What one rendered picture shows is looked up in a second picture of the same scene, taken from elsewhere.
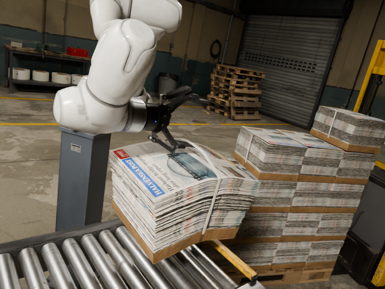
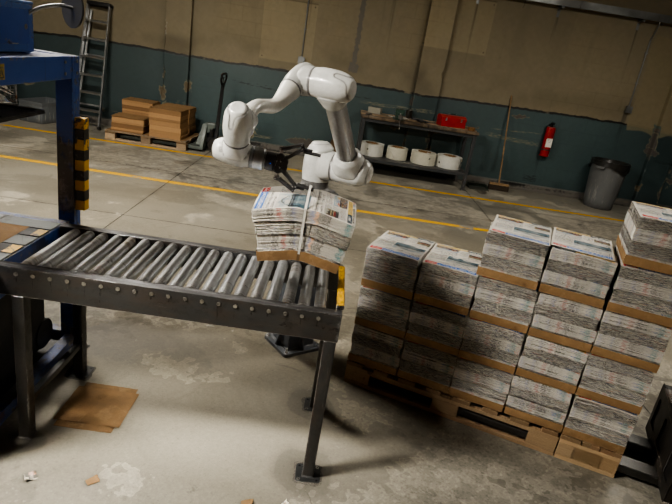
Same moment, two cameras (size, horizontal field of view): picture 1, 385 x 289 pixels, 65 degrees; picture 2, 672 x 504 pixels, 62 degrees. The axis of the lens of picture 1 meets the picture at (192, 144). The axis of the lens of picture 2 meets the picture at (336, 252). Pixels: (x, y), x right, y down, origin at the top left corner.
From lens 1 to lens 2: 1.70 m
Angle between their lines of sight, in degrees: 38
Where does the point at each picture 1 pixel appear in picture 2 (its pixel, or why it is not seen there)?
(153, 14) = (323, 89)
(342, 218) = (629, 374)
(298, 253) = (548, 405)
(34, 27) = (401, 86)
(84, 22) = (472, 76)
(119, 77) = (228, 131)
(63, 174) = not seen: hidden behind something
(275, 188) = (503, 294)
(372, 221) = not seen: outside the picture
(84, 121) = (222, 156)
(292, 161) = (527, 262)
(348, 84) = not seen: outside the picture
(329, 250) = (609, 423)
